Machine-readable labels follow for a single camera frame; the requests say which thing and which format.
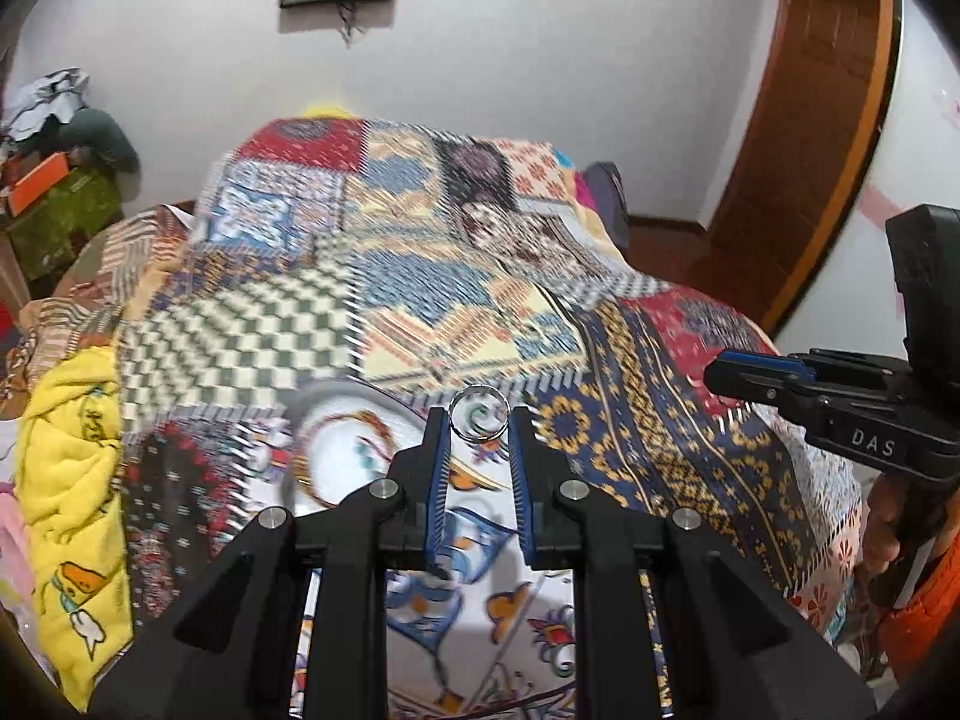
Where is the white patterned dish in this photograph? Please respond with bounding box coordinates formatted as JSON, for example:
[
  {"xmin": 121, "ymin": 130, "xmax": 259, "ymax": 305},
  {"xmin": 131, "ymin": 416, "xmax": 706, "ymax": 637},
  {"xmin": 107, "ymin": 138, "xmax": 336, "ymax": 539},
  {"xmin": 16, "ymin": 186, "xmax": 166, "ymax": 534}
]
[{"xmin": 281, "ymin": 381, "xmax": 443, "ymax": 518}]

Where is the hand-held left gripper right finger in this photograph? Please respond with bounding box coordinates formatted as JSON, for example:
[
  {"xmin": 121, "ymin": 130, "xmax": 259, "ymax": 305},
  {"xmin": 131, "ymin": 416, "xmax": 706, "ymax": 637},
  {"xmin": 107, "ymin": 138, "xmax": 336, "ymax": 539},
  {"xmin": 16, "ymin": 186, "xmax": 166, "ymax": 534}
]
[{"xmin": 508, "ymin": 406, "xmax": 877, "ymax": 720}]

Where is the orange box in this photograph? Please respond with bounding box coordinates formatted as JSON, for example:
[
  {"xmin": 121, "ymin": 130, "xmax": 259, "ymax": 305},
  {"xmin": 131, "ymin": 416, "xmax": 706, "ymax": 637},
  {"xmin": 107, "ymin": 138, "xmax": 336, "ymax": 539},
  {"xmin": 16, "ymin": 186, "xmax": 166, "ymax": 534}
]
[{"xmin": 6, "ymin": 151, "xmax": 73, "ymax": 217}]

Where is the dark green bag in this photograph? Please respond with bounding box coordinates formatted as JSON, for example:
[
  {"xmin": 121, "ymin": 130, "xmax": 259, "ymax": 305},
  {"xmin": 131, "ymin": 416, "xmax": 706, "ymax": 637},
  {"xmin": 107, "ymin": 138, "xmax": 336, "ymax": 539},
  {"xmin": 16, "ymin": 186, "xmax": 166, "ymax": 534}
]
[{"xmin": 58, "ymin": 108, "xmax": 140, "ymax": 173}]

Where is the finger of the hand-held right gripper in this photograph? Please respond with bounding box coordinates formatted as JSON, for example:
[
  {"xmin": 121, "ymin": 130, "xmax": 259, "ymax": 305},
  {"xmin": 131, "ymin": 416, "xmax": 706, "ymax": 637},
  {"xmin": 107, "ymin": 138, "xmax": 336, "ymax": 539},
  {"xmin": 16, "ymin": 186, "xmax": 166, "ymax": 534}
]
[{"xmin": 703, "ymin": 349, "xmax": 830, "ymax": 413}]

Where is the grey crumpled cloth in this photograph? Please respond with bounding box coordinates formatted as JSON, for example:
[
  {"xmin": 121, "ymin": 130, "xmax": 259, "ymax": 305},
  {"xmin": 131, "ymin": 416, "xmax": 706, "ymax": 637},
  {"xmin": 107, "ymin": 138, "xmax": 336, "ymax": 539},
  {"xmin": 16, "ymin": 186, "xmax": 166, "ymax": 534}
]
[{"xmin": 4, "ymin": 69, "xmax": 92, "ymax": 142}]

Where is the striped brown cloth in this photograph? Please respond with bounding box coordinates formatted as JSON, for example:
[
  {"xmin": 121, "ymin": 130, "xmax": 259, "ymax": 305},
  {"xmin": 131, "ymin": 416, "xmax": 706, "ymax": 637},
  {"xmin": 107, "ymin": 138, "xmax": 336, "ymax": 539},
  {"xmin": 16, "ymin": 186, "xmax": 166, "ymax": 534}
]
[{"xmin": 0, "ymin": 202, "xmax": 197, "ymax": 421}]

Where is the wooden door frame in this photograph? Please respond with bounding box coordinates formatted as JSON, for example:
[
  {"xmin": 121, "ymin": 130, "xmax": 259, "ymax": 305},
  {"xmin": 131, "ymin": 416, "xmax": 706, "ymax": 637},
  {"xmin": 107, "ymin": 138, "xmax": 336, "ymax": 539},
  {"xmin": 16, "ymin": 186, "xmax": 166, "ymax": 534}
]
[{"xmin": 626, "ymin": 0, "xmax": 905, "ymax": 338}]

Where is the clear glass cup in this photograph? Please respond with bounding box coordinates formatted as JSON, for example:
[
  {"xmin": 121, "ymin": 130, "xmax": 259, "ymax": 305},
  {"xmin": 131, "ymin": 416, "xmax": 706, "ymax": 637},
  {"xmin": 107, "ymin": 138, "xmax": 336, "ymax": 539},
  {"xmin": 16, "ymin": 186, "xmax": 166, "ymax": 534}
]
[{"xmin": 449, "ymin": 386, "xmax": 512, "ymax": 442}]

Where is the purple pink cloth pile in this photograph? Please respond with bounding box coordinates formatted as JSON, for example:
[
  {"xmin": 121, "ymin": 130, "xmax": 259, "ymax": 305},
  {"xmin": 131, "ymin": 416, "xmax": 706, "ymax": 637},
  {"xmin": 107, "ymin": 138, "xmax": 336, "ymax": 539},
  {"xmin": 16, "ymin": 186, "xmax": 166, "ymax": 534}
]
[{"xmin": 574, "ymin": 160, "xmax": 632, "ymax": 250}]

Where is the yellow cartoon towel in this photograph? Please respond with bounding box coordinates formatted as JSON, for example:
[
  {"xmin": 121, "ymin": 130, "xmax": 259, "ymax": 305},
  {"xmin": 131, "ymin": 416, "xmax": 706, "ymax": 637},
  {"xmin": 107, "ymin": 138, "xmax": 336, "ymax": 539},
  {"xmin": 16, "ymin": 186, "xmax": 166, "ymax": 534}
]
[{"xmin": 16, "ymin": 349, "xmax": 136, "ymax": 712}]

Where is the person's right forearm orange sleeve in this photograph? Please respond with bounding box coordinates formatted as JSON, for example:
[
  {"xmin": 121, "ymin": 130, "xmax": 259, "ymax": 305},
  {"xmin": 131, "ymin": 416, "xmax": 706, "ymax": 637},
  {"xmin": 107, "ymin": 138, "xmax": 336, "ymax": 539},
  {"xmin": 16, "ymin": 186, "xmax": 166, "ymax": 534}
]
[{"xmin": 879, "ymin": 536, "xmax": 960, "ymax": 683}]

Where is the patchwork blanket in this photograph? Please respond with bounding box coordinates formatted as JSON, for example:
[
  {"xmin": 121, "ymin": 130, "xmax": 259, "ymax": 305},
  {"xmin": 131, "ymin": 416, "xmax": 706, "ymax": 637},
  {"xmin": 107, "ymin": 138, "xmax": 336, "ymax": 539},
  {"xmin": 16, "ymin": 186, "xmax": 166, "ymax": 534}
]
[{"xmin": 112, "ymin": 116, "xmax": 863, "ymax": 638}]

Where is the person's right hand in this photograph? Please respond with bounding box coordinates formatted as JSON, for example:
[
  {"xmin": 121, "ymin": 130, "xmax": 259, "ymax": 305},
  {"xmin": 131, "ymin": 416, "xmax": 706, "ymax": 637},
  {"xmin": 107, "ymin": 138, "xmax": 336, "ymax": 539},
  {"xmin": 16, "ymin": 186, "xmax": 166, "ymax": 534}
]
[{"xmin": 861, "ymin": 474, "xmax": 914, "ymax": 607}]

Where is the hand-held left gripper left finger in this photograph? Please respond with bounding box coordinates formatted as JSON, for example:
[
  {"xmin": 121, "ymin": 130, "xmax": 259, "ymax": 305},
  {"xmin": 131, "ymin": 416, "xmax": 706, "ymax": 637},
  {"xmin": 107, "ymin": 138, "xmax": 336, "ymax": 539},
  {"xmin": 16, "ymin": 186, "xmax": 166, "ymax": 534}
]
[{"xmin": 88, "ymin": 406, "xmax": 452, "ymax": 720}]

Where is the white floral printed cloth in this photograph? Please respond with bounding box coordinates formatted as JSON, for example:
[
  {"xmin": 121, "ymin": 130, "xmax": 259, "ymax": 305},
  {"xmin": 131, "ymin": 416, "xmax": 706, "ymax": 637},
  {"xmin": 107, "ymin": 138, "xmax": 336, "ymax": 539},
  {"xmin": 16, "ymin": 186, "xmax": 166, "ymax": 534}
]
[{"xmin": 247, "ymin": 405, "xmax": 676, "ymax": 720}]

